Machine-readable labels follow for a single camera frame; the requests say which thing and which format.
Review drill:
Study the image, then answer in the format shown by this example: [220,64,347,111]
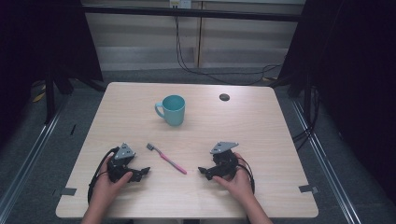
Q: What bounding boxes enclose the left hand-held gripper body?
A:
[106,142,142,184]

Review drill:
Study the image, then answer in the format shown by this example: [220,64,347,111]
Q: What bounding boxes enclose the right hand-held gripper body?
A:
[205,141,241,182]

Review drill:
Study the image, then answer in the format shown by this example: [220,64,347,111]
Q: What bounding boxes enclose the pink toothbrush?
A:
[146,143,189,175]

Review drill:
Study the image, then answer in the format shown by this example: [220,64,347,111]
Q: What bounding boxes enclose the teal cup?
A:
[154,94,187,127]

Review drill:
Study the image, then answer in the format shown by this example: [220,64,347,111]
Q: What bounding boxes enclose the person's right hand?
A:
[212,152,255,203]

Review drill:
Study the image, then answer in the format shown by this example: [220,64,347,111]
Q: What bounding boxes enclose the person's left hand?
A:
[90,153,134,203]

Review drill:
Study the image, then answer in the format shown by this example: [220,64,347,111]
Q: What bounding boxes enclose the grey tape piece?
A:
[298,184,319,195]

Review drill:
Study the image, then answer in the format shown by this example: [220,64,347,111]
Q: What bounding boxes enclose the yellow floor object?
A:
[32,91,47,104]

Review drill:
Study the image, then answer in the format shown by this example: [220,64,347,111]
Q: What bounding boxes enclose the black curtain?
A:
[0,0,105,141]
[270,0,396,204]

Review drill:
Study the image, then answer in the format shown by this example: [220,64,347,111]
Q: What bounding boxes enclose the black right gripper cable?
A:
[237,156,257,196]

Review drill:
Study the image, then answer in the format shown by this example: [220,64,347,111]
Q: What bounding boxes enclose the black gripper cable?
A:
[87,147,121,205]
[237,156,257,196]

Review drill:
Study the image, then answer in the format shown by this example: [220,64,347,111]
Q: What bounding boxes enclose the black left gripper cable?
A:
[87,147,121,205]

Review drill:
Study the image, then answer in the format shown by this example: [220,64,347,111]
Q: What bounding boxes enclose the black floor cables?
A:
[291,85,322,152]

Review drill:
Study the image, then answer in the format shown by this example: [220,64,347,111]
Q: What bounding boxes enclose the metal floor rail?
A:
[290,98,362,224]
[0,92,70,220]

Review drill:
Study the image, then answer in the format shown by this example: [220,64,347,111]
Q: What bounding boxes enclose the black wall cable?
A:
[173,14,284,87]

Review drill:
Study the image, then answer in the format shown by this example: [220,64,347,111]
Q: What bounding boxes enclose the white wall socket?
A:
[168,0,192,10]

